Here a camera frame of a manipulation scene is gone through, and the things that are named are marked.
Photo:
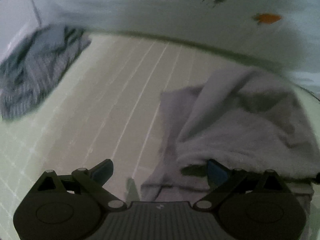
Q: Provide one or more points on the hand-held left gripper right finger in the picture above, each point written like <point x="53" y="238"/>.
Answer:
<point x="217" y="172"/>

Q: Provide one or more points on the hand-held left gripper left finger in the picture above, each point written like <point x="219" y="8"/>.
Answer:
<point x="102" y="172"/>

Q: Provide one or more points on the grey shirt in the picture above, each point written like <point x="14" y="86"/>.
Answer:
<point x="237" y="130"/>

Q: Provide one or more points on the checked garment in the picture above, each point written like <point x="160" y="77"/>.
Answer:
<point x="32" y="87"/>

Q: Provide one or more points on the light blue garment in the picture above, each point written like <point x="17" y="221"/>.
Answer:
<point x="50" y="40"/>

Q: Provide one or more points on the pale printed bed sheet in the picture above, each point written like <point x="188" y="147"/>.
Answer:
<point x="150" y="5"/>

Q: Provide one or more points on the white panel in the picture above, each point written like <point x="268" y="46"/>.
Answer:
<point x="20" y="17"/>

